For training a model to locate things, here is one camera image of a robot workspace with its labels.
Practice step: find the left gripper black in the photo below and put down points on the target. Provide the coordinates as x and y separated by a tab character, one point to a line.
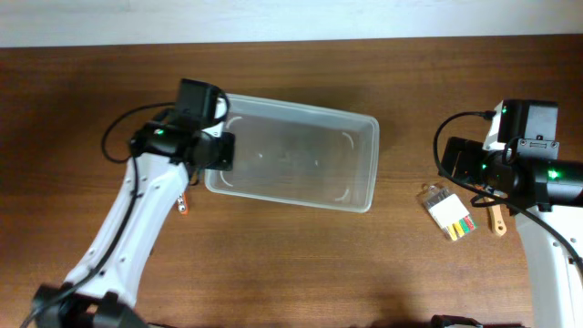
226	159

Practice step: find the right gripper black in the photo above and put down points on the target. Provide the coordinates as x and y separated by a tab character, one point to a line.
469	151

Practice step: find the clear plastic container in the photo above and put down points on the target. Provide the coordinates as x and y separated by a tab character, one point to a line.
299	154

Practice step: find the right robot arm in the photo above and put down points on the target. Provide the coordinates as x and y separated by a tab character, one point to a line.
517	166

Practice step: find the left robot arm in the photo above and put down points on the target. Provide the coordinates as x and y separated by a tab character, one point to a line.
166	156

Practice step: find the orange socket bit holder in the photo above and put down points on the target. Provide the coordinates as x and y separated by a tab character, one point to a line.
182	205

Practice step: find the orange scraper with wooden handle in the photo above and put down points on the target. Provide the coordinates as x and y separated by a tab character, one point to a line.
497	224

